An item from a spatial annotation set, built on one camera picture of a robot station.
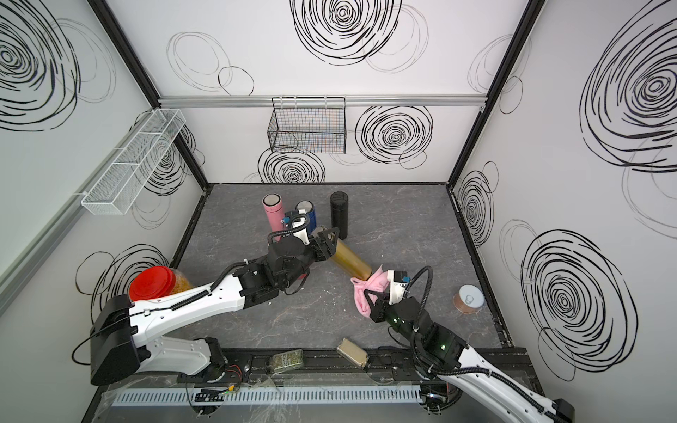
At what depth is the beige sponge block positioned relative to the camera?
0.74m

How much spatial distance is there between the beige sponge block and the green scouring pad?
0.11 metres

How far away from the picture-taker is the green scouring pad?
0.72 meters
